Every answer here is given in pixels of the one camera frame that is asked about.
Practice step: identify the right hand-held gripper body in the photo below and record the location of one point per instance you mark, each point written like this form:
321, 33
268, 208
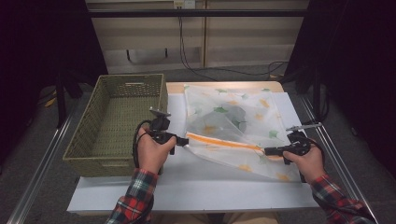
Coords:
299, 144

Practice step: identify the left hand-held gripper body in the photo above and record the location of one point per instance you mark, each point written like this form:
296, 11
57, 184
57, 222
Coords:
160, 127

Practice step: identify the white leaf print mesh bag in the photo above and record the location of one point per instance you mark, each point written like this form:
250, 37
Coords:
264, 124

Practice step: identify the black cloth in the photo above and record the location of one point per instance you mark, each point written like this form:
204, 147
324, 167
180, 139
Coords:
214, 119

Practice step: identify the green woven basket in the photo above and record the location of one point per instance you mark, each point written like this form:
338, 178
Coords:
124, 90

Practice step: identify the person's right hand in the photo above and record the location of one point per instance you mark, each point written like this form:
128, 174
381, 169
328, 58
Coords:
313, 166

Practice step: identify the person's left hand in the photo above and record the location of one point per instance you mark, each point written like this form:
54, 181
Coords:
152, 155

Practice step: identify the black metal stand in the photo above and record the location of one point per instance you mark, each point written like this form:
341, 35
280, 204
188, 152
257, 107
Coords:
316, 93
61, 102

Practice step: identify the black curtain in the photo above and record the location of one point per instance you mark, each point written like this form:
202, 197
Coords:
358, 62
37, 56

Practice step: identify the yellow floor tag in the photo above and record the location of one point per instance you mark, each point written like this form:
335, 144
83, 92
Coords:
49, 102

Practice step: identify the black horizontal bar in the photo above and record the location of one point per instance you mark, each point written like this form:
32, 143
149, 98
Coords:
193, 13

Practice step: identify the white wall socket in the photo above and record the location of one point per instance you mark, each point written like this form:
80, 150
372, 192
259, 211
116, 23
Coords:
184, 3

